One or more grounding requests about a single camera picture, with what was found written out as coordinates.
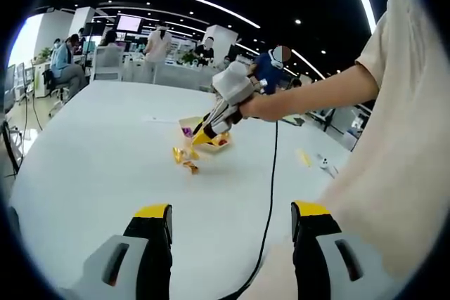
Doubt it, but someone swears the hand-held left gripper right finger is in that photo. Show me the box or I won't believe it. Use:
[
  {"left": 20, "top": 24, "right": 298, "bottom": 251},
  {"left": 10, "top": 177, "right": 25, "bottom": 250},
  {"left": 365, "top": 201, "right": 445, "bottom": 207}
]
[{"left": 291, "top": 200, "right": 391, "bottom": 300}]

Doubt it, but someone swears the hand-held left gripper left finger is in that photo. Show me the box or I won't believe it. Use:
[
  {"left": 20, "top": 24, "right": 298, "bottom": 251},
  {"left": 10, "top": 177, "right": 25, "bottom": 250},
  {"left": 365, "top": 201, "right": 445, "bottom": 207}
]
[{"left": 70, "top": 203, "right": 173, "bottom": 300}]

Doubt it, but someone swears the cream hexagonal container tray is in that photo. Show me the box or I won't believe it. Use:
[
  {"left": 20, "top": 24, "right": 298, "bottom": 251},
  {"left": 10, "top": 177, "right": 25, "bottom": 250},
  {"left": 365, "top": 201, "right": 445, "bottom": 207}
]
[{"left": 178, "top": 116, "right": 235, "bottom": 155}]

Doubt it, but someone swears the gold candy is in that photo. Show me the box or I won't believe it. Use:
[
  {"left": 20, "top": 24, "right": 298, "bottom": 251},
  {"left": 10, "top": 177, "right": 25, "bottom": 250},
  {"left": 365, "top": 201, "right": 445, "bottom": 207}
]
[{"left": 181, "top": 160, "right": 200, "bottom": 175}]

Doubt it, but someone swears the person's right hand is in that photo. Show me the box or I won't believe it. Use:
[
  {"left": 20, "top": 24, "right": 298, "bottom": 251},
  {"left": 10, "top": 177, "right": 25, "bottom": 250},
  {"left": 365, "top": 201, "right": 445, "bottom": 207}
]
[{"left": 241, "top": 96, "right": 281, "bottom": 121}]

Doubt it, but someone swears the blue cloth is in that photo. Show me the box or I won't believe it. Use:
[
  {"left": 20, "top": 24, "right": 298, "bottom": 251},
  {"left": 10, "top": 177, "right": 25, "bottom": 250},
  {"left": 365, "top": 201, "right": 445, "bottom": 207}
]
[{"left": 284, "top": 115, "right": 307, "bottom": 127}]

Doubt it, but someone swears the small white device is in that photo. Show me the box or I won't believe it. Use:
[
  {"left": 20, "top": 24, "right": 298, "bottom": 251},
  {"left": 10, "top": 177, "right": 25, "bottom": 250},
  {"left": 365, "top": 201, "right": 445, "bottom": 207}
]
[{"left": 316, "top": 154, "right": 340, "bottom": 174}]

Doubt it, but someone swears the white mesh office chair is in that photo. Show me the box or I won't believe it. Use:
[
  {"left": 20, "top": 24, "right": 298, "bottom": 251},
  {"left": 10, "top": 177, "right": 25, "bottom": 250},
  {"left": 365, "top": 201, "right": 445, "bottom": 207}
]
[
  {"left": 123, "top": 57, "right": 155, "bottom": 83},
  {"left": 91, "top": 46, "right": 124, "bottom": 81}
]

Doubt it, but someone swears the yellow flat strip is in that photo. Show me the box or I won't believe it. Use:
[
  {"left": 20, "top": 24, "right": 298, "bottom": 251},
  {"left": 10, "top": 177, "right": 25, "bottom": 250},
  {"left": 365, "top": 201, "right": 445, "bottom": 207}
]
[{"left": 297, "top": 148, "right": 312, "bottom": 169}]

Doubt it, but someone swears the person's beige shirt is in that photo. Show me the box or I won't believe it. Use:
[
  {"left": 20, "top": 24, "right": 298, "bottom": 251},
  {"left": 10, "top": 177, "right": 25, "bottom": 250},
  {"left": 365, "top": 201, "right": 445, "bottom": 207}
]
[{"left": 316, "top": 0, "right": 450, "bottom": 280}]

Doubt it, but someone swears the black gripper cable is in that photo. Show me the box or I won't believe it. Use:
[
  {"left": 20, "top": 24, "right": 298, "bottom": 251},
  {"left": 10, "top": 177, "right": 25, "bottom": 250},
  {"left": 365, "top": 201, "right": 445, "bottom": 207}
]
[{"left": 228, "top": 119, "right": 281, "bottom": 297}]

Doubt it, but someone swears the wall display screen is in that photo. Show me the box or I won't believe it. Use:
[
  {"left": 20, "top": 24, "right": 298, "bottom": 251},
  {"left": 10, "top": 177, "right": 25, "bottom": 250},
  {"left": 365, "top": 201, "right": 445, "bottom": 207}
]
[{"left": 116, "top": 14, "right": 142, "bottom": 32}]

